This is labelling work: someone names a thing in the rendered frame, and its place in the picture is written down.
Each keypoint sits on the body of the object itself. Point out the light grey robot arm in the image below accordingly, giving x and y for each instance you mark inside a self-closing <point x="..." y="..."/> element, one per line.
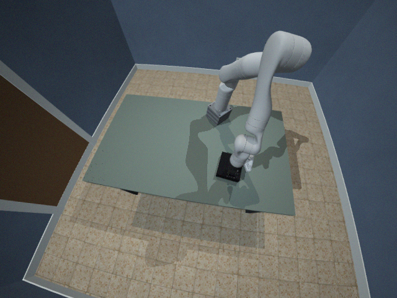
<point x="284" y="52"/>

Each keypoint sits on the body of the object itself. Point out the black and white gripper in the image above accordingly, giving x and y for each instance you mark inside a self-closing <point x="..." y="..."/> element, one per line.
<point x="234" y="166"/>

